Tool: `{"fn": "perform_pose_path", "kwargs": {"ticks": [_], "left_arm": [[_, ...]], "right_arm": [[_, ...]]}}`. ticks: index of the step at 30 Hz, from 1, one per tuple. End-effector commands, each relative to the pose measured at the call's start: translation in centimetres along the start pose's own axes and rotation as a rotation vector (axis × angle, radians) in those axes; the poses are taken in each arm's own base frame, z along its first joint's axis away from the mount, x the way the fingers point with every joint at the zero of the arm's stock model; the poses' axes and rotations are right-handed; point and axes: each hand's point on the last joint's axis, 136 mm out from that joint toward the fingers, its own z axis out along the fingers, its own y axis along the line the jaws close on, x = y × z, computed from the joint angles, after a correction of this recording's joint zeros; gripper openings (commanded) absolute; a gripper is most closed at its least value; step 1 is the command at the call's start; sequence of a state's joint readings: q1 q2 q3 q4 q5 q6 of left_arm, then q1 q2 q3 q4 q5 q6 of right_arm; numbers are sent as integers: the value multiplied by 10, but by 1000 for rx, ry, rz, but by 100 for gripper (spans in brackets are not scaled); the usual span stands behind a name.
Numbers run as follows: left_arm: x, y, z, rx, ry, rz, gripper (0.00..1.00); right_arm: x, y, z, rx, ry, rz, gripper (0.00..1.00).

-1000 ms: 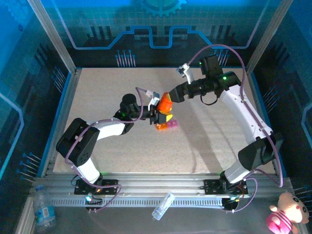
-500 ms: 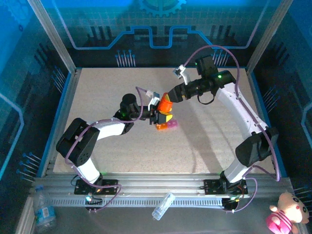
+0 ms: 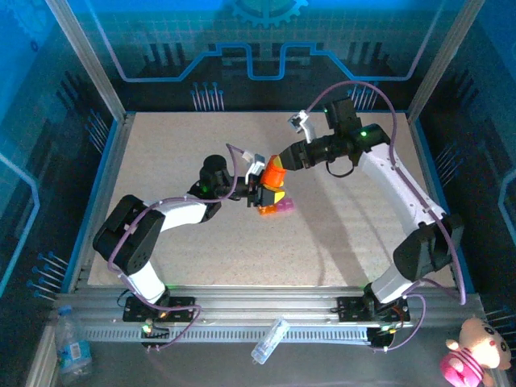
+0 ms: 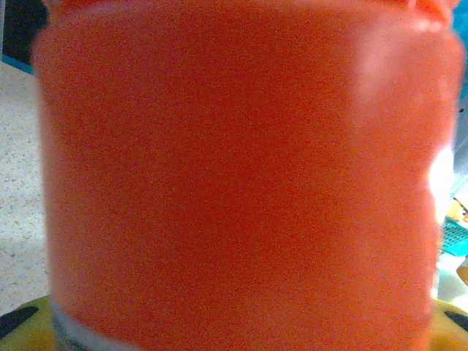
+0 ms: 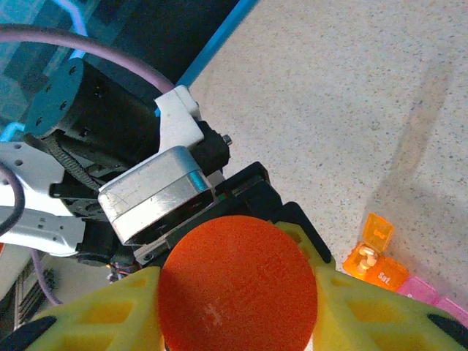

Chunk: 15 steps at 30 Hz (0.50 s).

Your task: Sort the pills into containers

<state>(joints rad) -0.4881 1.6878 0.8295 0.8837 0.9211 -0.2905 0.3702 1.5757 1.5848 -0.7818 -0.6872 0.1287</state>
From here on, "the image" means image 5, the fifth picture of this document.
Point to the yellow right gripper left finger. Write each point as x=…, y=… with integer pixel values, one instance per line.
x=91, y=314

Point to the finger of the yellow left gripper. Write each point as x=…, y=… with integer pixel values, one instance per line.
x=311, y=235

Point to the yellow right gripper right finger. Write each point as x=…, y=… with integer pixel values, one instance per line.
x=376, y=314

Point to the orange and pink pill organizer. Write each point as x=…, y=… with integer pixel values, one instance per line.
x=387, y=274

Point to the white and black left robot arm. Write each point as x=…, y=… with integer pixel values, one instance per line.
x=36, y=223

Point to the white pill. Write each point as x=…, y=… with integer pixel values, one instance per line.
x=369, y=262
x=366, y=251

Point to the blue table edge strip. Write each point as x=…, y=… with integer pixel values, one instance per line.
x=215, y=40

